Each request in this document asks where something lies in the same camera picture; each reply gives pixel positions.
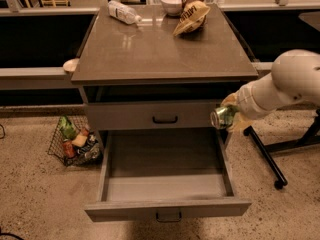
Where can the round beige disc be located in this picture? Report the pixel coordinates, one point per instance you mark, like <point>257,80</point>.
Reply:
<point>70,65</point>

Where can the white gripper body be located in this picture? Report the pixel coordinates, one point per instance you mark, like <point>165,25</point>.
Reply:
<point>244,102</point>

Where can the grey drawer cabinet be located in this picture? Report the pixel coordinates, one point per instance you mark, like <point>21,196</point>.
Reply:
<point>143,63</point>

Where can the green snack bag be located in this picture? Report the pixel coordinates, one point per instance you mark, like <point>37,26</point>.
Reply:
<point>67,128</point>

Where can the closed grey upper drawer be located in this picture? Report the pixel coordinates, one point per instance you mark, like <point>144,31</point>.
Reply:
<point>150,114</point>

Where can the red soda can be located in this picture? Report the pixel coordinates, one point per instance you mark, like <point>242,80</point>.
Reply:
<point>68,148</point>

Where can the blue snack bag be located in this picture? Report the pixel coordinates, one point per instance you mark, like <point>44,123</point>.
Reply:
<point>90,151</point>

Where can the open grey bottom drawer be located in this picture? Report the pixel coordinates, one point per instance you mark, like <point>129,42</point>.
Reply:
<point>165,175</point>

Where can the clear plastic water bottle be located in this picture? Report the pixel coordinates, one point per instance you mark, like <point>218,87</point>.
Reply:
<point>124,13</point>

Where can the yellow chip bag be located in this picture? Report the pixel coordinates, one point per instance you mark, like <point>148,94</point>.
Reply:
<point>192,17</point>

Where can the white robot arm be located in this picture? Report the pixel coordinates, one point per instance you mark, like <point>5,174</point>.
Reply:
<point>294,77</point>

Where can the black wire basket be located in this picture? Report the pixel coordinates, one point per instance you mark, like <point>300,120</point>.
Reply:
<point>56,148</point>

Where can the yellow sponge item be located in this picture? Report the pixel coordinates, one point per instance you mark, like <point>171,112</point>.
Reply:
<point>80,140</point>

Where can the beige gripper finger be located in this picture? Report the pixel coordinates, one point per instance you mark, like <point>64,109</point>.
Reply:
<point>230,100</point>
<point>239,123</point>

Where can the green soda can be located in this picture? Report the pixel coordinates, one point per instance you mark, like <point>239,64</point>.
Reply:
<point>223,117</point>

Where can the white ceramic bowl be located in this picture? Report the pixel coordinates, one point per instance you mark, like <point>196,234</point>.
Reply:
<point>172,7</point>

